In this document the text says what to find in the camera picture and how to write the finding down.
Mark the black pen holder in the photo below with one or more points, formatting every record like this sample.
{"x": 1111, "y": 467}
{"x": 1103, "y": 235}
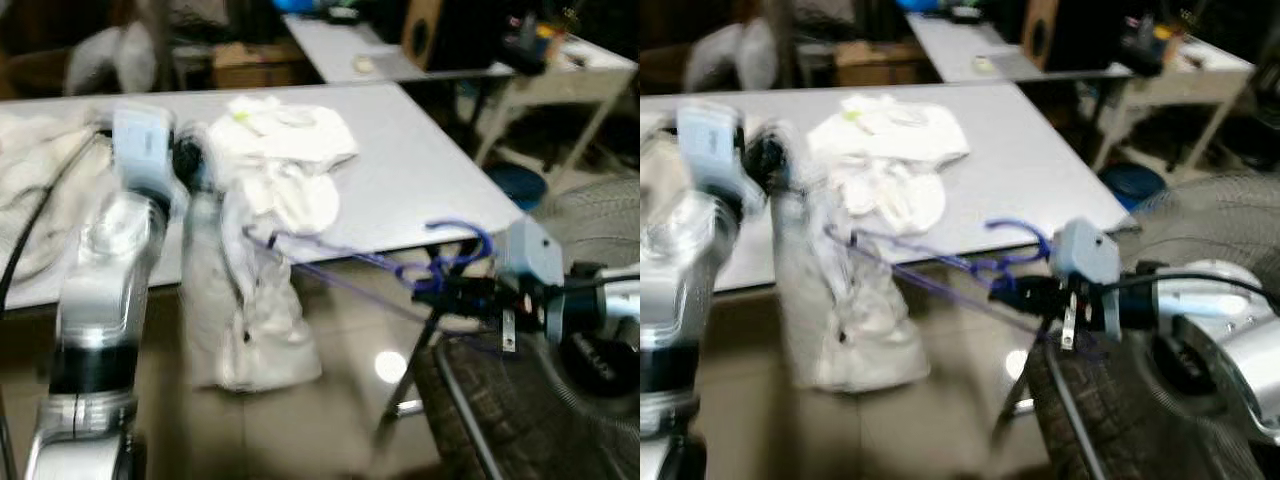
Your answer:
{"x": 1148, "y": 45}
{"x": 530, "y": 45}

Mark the white remote control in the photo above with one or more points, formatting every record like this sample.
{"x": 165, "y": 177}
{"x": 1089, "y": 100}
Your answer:
{"x": 365, "y": 65}
{"x": 985, "y": 65}

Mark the black metal table leg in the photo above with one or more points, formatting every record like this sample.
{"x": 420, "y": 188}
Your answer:
{"x": 1020, "y": 375}
{"x": 410, "y": 380}

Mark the grey mottled post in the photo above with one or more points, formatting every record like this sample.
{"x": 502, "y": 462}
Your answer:
{"x": 782, "y": 30}
{"x": 160, "y": 30}

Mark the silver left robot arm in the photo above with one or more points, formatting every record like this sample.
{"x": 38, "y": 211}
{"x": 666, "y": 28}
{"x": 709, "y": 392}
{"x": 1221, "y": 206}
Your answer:
{"x": 690, "y": 290}
{"x": 100, "y": 290}

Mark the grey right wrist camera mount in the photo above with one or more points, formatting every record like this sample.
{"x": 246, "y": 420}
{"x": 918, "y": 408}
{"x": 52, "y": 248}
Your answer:
{"x": 530, "y": 250}
{"x": 1085, "y": 250}

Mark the purple plastic hanger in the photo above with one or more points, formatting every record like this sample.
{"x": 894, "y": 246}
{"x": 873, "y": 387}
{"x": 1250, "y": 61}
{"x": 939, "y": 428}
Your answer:
{"x": 1000, "y": 268}
{"x": 425, "y": 270}

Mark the wooden speaker box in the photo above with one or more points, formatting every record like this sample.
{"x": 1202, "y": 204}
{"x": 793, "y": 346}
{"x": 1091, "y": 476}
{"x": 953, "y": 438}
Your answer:
{"x": 1042, "y": 32}
{"x": 425, "y": 35}

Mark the open cardboard box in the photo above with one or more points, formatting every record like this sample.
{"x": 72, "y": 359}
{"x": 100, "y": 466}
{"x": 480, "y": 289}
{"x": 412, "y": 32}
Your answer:
{"x": 255, "y": 65}
{"x": 878, "y": 65}

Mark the cream garment with green tag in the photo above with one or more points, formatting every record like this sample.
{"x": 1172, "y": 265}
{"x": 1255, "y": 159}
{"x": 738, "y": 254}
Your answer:
{"x": 900, "y": 140}
{"x": 290, "y": 140}

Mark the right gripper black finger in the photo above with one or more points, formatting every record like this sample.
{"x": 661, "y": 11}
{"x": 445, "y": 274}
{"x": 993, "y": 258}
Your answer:
{"x": 455, "y": 282}
{"x": 1010, "y": 299}
{"x": 440, "y": 300}
{"x": 1020, "y": 283}

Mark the small black device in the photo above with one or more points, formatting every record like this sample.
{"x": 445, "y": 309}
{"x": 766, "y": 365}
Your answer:
{"x": 967, "y": 14}
{"x": 342, "y": 14}

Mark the blue round stool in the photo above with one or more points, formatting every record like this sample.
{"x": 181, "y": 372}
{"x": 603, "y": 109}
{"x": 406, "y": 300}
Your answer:
{"x": 1132, "y": 185}
{"x": 520, "y": 185}

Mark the white garment with tan trim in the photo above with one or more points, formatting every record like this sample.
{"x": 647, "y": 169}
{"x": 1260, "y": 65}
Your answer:
{"x": 850, "y": 320}
{"x": 250, "y": 320}

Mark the dark brown armchair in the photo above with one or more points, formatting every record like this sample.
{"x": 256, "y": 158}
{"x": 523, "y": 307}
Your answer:
{"x": 35, "y": 75}
{"x": 665, "y": 72}

